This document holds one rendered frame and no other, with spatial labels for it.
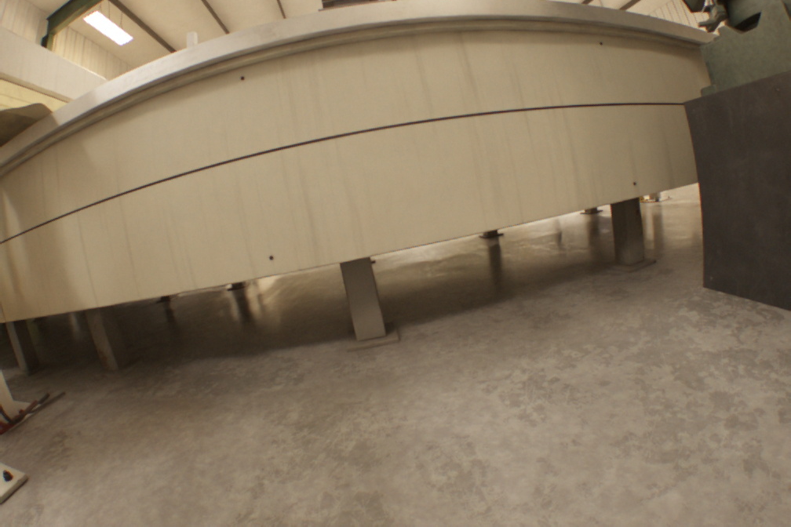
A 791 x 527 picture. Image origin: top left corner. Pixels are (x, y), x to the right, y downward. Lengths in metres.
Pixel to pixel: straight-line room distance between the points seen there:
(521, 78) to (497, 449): 0.80
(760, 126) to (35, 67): 2.04
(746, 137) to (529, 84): 0.57
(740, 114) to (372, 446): 1.01
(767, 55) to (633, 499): 0.86
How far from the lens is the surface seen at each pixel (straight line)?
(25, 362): 1.86
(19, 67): 1.42
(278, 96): 0.82
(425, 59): 0.85
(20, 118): 1.41
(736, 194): 0.96
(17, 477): 0.92
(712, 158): 0.99
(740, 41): 0.97
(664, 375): 0.68
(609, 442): 0.54
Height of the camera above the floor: 0.37
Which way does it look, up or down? 5 degrees down
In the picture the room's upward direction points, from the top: 11 degrees counter-clockwise
